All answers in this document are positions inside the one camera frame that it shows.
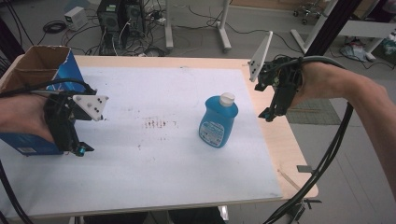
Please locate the person's right hand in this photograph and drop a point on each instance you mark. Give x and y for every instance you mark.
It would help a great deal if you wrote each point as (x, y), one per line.
(320, 82)

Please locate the white desk frame legs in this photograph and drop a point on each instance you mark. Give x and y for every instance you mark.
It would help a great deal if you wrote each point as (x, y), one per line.
(196, 25)

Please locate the grey metal clamp plate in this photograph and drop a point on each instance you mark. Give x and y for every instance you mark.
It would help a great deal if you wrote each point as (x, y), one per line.
(304, 169)

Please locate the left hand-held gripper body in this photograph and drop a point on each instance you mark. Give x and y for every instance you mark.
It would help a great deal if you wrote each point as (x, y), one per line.
(60, 121)

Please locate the blue cardboard box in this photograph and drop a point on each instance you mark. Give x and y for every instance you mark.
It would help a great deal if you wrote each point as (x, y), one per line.
(37, 67)

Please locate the wheeled chair base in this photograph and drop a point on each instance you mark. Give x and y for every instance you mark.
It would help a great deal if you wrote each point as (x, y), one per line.
(306, 11)

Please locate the white side table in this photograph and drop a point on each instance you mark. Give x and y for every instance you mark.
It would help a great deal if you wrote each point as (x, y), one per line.
(364, 29)

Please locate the black computer tower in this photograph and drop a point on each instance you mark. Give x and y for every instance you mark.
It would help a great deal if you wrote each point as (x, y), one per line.
(120, 25)

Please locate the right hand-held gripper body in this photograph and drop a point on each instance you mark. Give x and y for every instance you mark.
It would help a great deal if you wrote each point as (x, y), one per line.
(285, 81)

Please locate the white foam sheet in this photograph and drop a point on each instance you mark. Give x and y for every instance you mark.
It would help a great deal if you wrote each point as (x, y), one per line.
(162, 161)

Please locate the small white box device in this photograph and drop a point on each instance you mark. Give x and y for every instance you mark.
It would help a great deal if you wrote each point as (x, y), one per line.
(75, 18)

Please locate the blue bottle with white cap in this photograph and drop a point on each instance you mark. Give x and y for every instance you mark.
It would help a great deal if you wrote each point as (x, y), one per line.
(218, 123)

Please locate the black table clamp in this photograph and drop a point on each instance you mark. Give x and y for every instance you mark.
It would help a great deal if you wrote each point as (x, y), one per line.
(303, 207)

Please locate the person's left hand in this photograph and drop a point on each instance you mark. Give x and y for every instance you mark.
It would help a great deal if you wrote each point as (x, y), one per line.
(25, 118)

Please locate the black metal post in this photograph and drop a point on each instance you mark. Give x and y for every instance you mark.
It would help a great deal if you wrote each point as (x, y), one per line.
(334, 25)

